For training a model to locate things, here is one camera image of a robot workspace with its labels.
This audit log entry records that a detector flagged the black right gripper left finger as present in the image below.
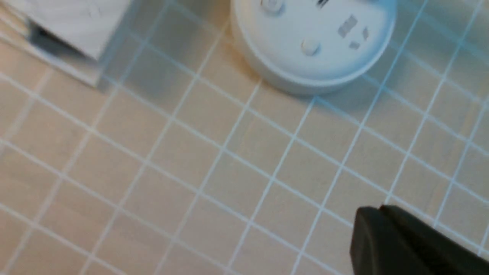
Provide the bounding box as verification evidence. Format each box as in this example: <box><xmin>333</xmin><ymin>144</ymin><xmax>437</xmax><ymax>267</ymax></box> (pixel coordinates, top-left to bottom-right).
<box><xmin>350</xmin><ymin>207</ymin><xmax>431</xmax><ymax>275</ymax></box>

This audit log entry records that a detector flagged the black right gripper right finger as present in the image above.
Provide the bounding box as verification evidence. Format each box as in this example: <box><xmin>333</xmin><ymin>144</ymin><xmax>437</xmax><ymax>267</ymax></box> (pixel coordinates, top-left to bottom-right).
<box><xmin>379</xmin><ymin>205</ymin><xmax>489</xmax><ymax>275</ymax></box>

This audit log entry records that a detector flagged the white desk lamp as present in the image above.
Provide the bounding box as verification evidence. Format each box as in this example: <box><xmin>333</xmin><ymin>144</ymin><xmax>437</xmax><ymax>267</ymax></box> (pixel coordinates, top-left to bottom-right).
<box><xmin>230</xmin><ymin>0</ymin><xmax>398</xmax><ymax>95</ymax></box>

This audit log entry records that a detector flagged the white product brochure booklet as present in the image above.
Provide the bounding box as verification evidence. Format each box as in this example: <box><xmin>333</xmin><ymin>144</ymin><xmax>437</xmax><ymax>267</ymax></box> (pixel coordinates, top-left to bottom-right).
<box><xmin>2</xmin><ymin>0</ymin><xmax>136</xmax><ymax>61</ymax></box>

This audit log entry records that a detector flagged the beige checkered tablecloth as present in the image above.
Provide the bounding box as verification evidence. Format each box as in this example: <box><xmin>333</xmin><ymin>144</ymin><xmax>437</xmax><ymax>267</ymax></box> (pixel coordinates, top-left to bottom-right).
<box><xmin>0</xmin><ymin>0</ymin><xmax>489</xmax><ymax>275</ymax></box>

